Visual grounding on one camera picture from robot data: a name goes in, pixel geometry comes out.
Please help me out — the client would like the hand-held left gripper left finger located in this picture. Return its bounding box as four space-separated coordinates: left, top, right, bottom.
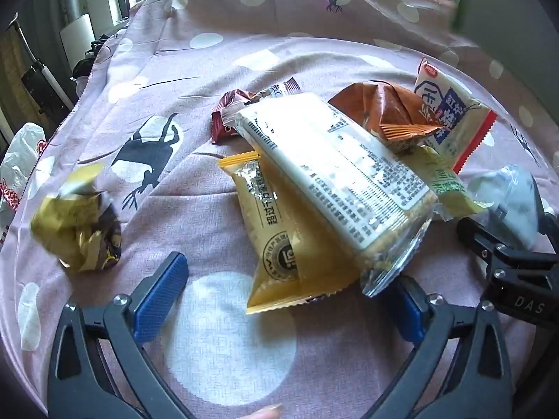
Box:
47 252 206 419

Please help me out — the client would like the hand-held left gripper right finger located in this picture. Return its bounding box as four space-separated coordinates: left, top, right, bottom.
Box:
384 275 531 419

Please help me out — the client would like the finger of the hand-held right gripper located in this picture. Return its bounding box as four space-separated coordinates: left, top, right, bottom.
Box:
528 175 559 254
457 217 559 324

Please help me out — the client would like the clear plastic wrapper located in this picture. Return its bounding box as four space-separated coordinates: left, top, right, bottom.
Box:
469 163 542 245

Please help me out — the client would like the white blue red snack packet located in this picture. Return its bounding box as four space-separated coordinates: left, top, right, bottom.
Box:
414 58 499 174

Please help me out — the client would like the clear cracker pack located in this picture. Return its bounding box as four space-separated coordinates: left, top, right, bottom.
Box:
220 91 440 300

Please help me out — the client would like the orange snack packet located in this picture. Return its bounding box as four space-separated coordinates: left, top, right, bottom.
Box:
327 81 444 153

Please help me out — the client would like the person's left hand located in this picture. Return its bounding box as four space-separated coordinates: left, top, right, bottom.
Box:
242 404 284 419

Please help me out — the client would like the green yellow snack packet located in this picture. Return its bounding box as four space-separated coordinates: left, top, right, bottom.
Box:
411 144 487 221

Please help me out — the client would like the crumpled gold snack packet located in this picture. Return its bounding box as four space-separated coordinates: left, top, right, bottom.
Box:
30 162 123 273

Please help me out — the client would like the dark red snack packet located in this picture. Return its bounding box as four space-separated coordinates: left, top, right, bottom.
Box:
211 89 258 146

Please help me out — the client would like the white plastic bag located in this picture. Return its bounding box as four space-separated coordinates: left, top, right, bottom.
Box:
0 122 46 245

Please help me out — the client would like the pink polka dot blanket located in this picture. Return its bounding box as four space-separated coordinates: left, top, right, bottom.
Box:
0 0 559 419

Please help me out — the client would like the brown white snack packet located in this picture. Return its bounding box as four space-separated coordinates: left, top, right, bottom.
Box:
257 77 303 99

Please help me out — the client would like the dark cloth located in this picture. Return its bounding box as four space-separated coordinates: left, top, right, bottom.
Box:
72 32 119 81

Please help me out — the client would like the stick vacuum cleaner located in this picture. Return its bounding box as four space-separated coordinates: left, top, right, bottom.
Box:
9 22 75 112

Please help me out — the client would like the white radiator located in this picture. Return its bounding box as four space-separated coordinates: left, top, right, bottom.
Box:
59 13 97 73

